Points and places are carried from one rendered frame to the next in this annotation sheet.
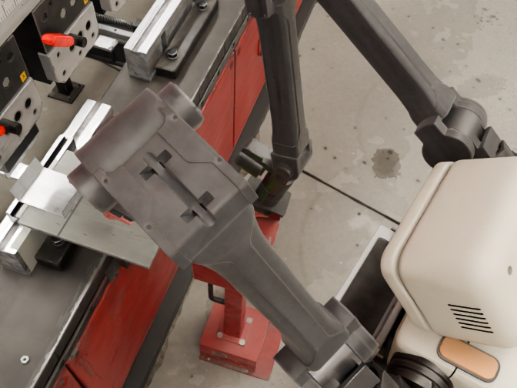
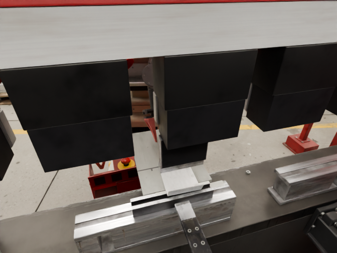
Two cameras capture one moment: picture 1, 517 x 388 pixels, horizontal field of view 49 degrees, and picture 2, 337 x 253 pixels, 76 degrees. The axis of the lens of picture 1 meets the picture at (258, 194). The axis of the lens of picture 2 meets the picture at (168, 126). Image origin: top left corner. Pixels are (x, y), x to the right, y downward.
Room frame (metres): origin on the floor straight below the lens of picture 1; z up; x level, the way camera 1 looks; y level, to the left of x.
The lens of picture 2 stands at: (0.79, 0.72, 1.42)
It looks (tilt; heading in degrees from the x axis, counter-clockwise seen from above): 33 degrees down; 239
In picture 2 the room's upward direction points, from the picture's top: straight up
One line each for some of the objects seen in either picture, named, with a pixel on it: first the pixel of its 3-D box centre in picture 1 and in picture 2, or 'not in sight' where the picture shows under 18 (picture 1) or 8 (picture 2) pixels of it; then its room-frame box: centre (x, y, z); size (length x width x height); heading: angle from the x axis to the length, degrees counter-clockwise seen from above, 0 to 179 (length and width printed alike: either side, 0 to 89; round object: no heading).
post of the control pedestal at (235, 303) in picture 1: (235, 296); not in sight; (0.64, 0.04, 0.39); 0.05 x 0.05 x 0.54; 77
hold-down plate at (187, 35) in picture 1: (188, 35); not in sight; (1.15, 0.22, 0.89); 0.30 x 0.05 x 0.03; 165
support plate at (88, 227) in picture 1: (105, 205); (164, 154); (0.54, 0.29, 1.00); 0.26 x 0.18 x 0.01; 75
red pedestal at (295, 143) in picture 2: not in sight; (313, 113); (-1.26, -0.10, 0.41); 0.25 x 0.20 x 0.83; 75
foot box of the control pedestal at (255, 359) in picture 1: (242, 336); not in sight; (0.63, 0.01, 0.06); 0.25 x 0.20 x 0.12; 77
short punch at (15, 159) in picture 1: (15, 141); (183, 152); (0.58, 0.43, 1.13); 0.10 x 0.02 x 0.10; 165
